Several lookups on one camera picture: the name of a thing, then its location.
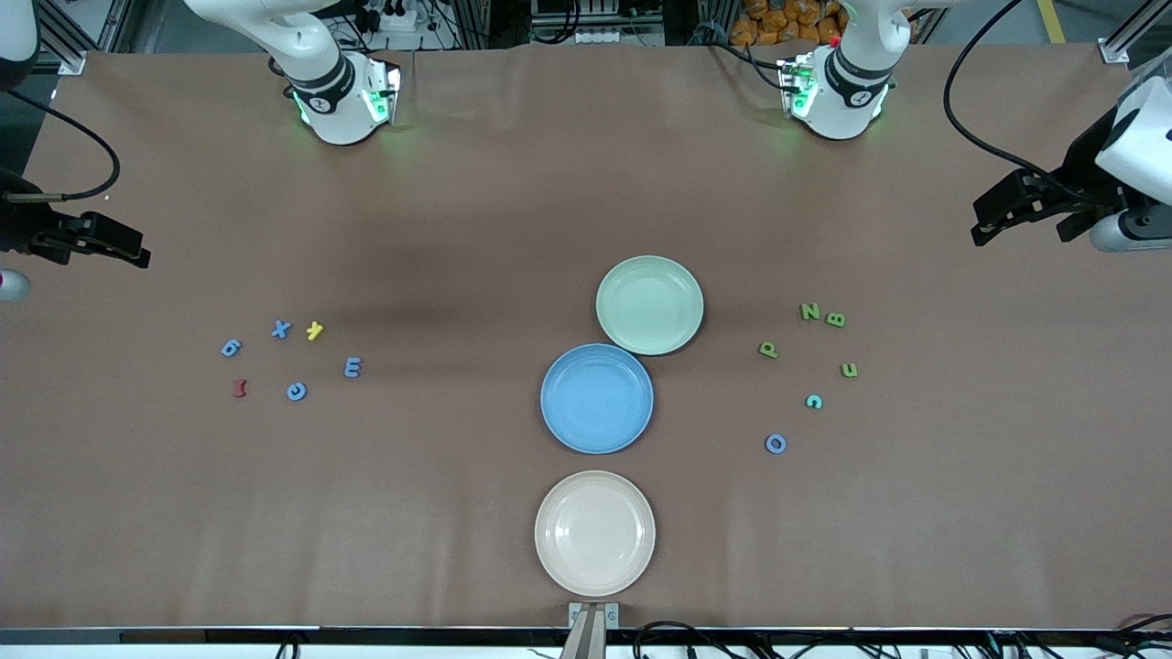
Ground bag of orange fruits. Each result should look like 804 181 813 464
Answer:
730 0 843 47

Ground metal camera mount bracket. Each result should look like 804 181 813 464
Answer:
569 601 620 659

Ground tangled black cables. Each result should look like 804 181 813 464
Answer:
632 618 1172 659

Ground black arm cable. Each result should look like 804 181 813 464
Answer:
943 0 1113 204
0 90 123 202

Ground brown table cover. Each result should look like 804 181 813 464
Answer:
0 41 1172 632

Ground black equipment rack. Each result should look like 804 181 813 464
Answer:
529 0 667 47

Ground beige plate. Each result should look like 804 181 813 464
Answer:
534 470 657 599

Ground blue plate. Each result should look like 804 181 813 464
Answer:
539 343 656 456

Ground white power strip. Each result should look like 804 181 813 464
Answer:
362 0 431 33

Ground aluminium frame profile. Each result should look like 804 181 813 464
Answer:
1099 0 1172 67
35 0 125 76

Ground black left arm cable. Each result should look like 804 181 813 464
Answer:
943 0 1113 204

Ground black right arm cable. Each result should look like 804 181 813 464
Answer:
0 90 123 202

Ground light green plate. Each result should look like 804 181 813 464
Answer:
595 254 706 357

